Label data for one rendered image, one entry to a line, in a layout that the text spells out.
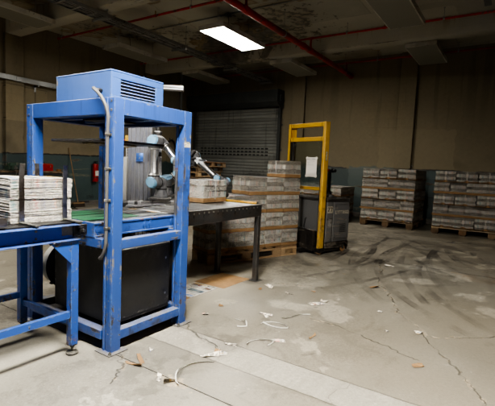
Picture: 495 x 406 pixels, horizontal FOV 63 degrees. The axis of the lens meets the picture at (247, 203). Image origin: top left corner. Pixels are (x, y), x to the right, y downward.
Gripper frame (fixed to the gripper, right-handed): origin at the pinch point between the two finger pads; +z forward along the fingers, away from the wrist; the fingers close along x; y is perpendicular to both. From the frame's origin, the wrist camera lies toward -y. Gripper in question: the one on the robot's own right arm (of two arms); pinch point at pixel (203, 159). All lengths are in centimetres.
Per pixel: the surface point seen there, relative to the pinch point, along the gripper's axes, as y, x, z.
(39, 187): 47, 173, -13
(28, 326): 124, 180, -1
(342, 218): 39, -256, 101
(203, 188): 27.4, -8.5, -1.6
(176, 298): 117, 85, 34
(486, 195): -37, -547, 330
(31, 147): 19, 140, -63
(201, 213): 53, 46, 27
